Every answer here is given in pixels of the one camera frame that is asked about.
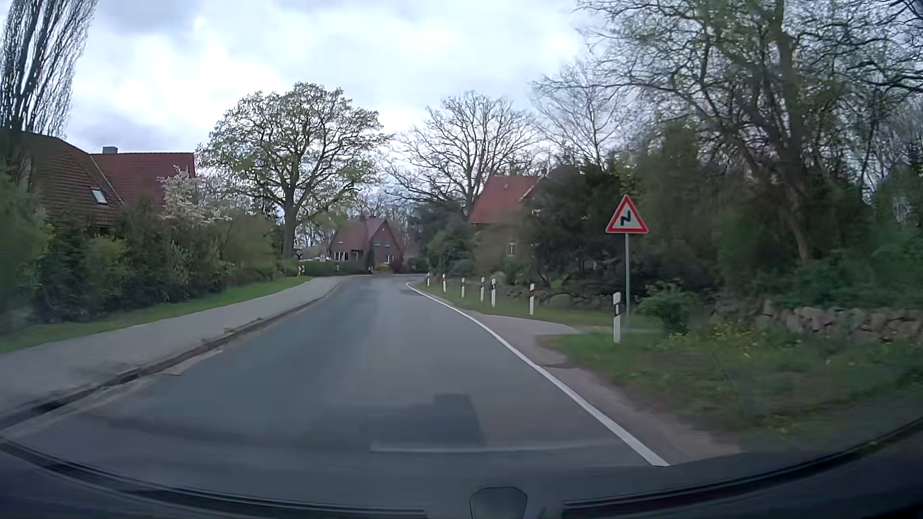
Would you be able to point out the orange-roofed house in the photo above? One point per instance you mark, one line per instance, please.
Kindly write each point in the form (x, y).
(501, 202)

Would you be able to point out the dark red brick house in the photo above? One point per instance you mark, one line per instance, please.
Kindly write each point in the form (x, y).
(368, 241)

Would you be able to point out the bare tree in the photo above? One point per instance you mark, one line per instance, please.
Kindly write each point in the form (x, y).
(461, 148)

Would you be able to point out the grey asphalt road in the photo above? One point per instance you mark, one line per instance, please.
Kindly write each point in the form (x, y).
(375, 346)

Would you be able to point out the road markings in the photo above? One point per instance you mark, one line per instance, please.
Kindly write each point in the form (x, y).
(548, 378)

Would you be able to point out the row of white marker posts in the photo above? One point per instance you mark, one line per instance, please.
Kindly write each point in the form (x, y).
(616, 317)

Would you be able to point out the triangular warning road sign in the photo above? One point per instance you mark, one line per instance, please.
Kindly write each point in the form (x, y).
(627, 216)

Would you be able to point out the large oak tree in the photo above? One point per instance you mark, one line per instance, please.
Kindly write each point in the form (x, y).
(292, 155)

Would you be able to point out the white blossoming tree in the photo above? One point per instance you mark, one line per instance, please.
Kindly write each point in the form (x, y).
(189, 198)

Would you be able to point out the grass verge with marker posts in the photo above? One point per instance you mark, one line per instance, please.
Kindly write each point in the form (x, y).
(721, 367)

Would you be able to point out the car's own bonnet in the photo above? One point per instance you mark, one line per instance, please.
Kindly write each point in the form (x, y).
(288, 497)

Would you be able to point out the grass verge beside pavement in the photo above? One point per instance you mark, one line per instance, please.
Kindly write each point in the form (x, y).
(166, 311)

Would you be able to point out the wood of trees and bushes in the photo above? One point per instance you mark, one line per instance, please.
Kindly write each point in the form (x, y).
(757, 158)

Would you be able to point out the red-roofed house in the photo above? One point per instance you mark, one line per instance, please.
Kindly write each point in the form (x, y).
(144, 174)

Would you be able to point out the hedge of bushes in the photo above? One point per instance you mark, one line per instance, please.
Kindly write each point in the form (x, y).
(130, 263)

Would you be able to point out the grey paved pavement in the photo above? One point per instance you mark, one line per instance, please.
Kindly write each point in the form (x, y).
(108, 353)

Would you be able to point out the brown-roofed house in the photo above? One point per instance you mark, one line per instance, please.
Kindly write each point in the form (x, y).
(61, 180)

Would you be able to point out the tall poplar tree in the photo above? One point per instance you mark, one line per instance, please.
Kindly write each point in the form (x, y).
(32, 65)

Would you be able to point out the fieldstone wall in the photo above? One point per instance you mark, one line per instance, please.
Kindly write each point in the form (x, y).
(836, 321)

